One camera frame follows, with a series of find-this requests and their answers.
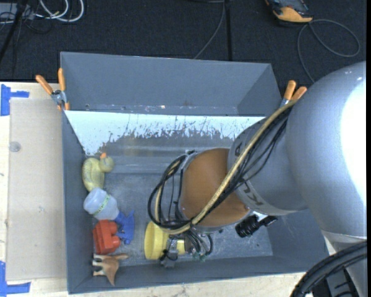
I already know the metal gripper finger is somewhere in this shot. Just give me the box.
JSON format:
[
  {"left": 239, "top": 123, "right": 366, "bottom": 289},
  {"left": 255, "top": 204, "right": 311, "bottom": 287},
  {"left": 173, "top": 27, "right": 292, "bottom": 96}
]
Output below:
[{"left": 159, "top": 241, "right": 179, "bottom": 269}]

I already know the yellow cup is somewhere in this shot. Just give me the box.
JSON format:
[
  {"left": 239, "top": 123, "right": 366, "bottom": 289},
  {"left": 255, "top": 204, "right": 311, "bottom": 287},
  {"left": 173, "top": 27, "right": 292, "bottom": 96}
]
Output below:
[{"left": 143, "top": 221, "right": 187, "bottom": 261}]

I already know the blue toy animal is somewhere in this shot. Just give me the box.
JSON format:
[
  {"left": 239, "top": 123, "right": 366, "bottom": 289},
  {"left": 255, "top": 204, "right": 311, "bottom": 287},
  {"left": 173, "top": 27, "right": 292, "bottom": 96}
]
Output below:
[{"left": 114, "top": 209, "right": 136, "bottom": 246}]

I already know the brown toy animal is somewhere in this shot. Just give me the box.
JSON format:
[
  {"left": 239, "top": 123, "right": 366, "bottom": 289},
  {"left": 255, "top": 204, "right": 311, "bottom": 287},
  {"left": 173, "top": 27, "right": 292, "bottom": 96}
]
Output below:
[{"left": 90, "top": 252, "right": 129, "bottom": 287}]

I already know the red toy block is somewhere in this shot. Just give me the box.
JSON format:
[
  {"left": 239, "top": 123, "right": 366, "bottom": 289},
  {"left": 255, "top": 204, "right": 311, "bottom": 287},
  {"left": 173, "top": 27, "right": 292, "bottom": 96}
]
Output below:
[{"left": 92, "top": 219, "right": 122, "bottom": 256}]

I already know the clear plastic bottle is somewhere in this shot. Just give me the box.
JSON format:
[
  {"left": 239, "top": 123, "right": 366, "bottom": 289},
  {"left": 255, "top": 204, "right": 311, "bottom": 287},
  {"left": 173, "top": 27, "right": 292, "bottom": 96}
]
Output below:
[{"left": 82, "top": 187, "right": 121, "bottom": 222}]

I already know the yellow rubber duck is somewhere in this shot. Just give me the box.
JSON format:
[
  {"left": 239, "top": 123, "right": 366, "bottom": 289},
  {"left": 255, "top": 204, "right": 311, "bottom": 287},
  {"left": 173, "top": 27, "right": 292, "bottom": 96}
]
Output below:
[{"left": 82, "top": 152, "right": 116, "bottom": 193}]

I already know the pale wood board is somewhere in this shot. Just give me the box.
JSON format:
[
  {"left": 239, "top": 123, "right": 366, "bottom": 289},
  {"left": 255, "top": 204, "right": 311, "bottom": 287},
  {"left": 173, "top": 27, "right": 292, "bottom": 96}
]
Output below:
[{"left": 5, "top": 98, "right": 67, "bottom": 282}]

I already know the grey metal bin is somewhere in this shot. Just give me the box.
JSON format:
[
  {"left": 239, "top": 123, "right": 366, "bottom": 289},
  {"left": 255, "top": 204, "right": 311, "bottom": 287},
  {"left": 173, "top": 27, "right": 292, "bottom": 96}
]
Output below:
[{"left": 59, "top": 51, "right": 330, "bottom": 295}]

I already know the black cylinder on white bracket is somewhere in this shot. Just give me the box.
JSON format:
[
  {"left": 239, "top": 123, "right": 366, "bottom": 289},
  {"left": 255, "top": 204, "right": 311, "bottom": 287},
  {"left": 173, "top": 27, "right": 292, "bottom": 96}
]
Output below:
[{"left": 234, "top": 214, "right": 279, "bottom": 239}]

